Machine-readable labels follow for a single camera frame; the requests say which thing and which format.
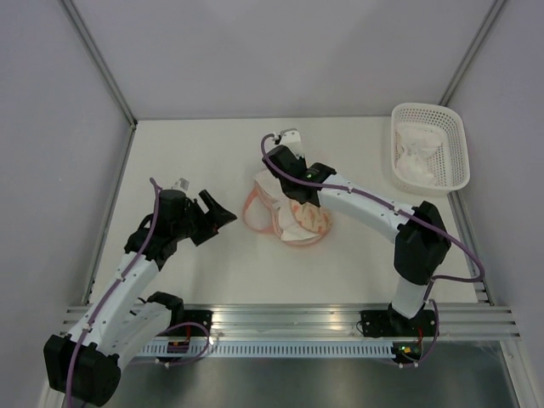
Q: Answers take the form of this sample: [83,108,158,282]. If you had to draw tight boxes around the white slotted cable duct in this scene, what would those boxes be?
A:
[138,340,394,359]

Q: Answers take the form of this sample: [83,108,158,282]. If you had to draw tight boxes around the floral mesh laundry bag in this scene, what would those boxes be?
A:
[241,169,335,248]

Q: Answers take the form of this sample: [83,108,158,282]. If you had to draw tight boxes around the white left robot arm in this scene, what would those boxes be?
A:
[43,189,237,406]

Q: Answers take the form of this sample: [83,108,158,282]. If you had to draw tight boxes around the aluminium mounting rail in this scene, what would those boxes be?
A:
[59,302,522,340]

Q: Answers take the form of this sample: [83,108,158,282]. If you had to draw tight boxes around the white perforated plastic basket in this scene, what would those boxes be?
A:
[388,103,470,196]

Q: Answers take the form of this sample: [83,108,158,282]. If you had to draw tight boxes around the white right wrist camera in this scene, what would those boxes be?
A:
[273,128,305,158]

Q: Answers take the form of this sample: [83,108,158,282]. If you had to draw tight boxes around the right aluminium frame post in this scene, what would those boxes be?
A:
[439,0,509,106]

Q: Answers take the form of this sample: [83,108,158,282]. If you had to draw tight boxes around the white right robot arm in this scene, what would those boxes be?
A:
[263,144,451,336]

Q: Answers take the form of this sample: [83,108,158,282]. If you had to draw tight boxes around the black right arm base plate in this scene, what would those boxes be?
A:
[360,309,437,338]

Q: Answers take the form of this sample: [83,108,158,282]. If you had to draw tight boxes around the white bra from bag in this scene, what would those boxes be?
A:
[254,172,328,241]

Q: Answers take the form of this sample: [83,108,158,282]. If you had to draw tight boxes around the aluminium frame post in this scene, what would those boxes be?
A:
[59,0,138,130]
[439,0,509,106]

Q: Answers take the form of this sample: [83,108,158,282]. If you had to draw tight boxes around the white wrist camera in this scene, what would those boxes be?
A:
[273,128,305,158]
[170,178,190,192]

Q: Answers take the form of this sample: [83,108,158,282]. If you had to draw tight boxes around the white bra in basket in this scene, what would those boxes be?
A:
[396,122,442,185]

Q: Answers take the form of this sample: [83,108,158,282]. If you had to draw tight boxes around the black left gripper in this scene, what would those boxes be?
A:
[173,190,236,247]

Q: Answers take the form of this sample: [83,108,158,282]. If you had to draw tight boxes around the left aluminium frame post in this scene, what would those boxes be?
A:
[59,0,138,130]

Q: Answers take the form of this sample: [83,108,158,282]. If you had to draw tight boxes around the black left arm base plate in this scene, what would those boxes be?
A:
[169,309,213,337]

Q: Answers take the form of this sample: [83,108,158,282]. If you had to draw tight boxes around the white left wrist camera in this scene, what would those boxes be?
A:
[170,178,190,192]

